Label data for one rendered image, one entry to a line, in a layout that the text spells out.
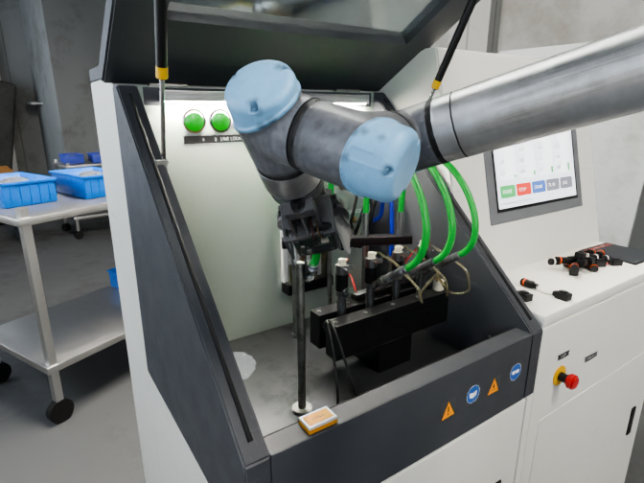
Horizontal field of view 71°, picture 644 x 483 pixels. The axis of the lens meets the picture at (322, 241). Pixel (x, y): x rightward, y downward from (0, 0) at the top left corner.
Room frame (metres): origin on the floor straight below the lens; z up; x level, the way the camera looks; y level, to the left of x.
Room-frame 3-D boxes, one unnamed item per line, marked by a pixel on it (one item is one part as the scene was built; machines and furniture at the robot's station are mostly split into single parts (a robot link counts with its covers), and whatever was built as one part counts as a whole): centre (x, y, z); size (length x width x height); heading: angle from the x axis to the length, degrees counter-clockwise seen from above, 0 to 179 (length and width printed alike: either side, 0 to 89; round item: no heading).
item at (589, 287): (1.16, -0.71, 0.96); 0.70 x 0.22 x 0.03; 124
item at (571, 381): (0.91, -0.57, 0.80); 0.05 x 0.04 x 0.05; 124
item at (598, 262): (1.18, -0.73, 1.01); 0.23 x 0.11 x 0.06; 124
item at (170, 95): (1.11, 0.11, 1.43); 0.54 x 0.03 x 0.02; 124
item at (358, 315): (0.96, -0.14, 0.91); 0.34 x 0.10 x 0.15; 124
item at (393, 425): (0.69, -0.18, 0.87); 0.62 x 0.04 x 0.16; 124
